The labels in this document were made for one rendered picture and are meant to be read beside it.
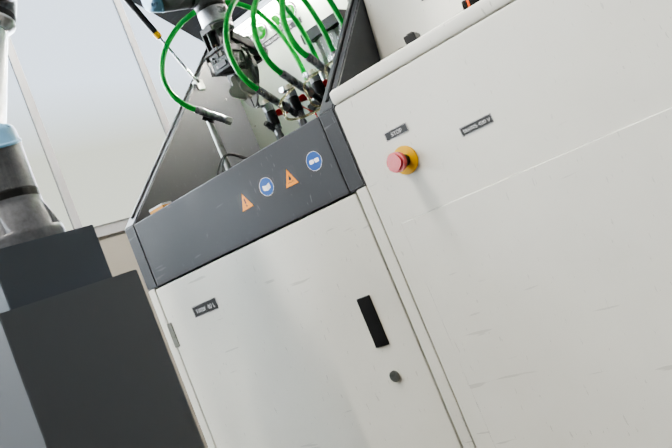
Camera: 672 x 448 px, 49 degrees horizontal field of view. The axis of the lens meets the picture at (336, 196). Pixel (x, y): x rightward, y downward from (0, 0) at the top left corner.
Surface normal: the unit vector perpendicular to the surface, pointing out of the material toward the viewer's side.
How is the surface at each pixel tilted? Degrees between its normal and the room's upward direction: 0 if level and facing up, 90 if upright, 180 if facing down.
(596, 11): 90
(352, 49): 90
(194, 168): 90
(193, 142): 90
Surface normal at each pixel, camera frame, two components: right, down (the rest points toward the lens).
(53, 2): 0.65, -0.33
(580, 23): -0.58, 0.16
